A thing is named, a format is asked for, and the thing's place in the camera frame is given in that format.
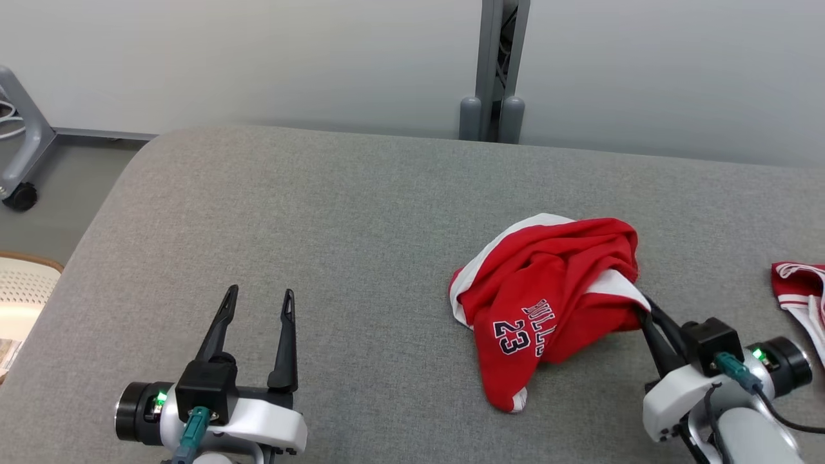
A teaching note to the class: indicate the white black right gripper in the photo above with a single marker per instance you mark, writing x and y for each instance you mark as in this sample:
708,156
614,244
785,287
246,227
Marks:
677,399

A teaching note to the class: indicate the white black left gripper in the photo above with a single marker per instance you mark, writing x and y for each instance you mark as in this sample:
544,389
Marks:
264,422

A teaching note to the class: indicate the red number 23 shorts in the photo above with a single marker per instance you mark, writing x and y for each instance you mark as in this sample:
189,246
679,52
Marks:
548,277

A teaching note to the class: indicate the red white-sleeved jersey shirt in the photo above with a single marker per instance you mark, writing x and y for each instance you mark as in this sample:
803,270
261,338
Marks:
799,283

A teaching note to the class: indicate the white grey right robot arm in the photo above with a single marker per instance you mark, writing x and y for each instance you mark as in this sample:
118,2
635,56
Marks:
754,438

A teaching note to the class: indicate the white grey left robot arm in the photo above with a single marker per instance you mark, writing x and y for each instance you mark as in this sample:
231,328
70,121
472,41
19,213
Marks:
213,459

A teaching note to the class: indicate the cream perforated laundry basket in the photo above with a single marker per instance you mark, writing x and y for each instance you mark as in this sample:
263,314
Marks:
26,290

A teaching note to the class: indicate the paper label in basket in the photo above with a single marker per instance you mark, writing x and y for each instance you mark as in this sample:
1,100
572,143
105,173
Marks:
6,357

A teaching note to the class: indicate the white partition panel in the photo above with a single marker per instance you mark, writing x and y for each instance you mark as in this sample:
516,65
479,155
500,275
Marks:
677,77
258,64

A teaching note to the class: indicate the black caster wheel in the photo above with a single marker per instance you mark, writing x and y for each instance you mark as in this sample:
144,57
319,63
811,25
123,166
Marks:
22,196

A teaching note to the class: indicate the grey partition foot leg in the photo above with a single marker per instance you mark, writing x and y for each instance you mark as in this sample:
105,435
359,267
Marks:
32,129

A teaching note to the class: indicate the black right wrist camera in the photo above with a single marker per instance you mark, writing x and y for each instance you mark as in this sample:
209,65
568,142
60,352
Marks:
712,341

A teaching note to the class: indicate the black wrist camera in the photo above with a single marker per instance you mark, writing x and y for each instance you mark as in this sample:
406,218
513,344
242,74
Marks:
206,390
712,341

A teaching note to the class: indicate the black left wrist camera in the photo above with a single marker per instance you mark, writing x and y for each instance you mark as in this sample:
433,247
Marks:
206,390

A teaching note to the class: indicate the grey partition joint post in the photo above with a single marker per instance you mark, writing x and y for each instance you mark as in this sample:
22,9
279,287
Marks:
490,64

